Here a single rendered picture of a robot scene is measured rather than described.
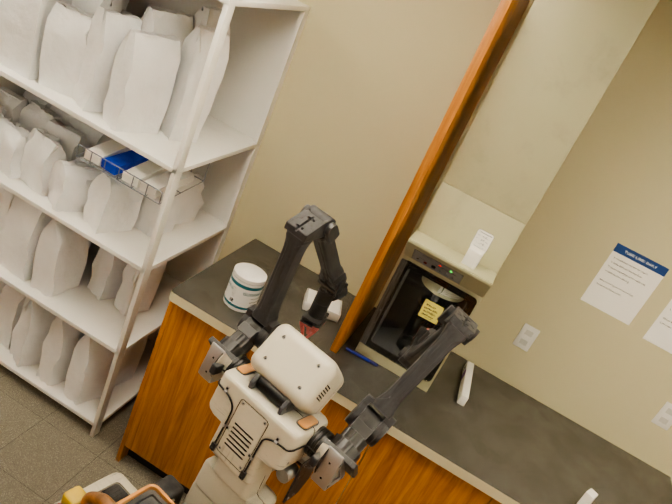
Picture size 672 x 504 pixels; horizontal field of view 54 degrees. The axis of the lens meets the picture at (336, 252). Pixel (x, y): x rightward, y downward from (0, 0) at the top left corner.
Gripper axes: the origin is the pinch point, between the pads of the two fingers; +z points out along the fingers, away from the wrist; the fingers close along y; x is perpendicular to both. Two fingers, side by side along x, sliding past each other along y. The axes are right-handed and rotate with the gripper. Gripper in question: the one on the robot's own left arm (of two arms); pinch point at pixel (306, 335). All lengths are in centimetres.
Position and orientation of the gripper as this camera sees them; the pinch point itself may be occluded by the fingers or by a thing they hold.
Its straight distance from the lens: 229.3
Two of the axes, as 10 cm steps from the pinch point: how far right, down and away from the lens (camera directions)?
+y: 3.5, -3.0, 8.9
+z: -3.8, 8.2, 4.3
